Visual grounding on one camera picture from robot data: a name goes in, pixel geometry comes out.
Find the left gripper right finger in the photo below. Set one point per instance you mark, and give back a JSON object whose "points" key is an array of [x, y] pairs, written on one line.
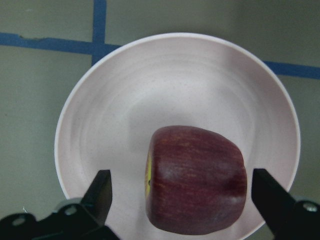
{"points": [[271, 200]]}

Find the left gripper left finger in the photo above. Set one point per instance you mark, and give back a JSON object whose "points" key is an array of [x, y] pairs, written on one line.
{"points": [[98, 198]]}

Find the red apple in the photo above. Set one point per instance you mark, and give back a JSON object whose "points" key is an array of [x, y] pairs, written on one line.
{"points": [[195, 181]]}

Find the pink plate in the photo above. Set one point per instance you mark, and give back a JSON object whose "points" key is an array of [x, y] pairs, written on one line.
{"points": [[163, 80]]}

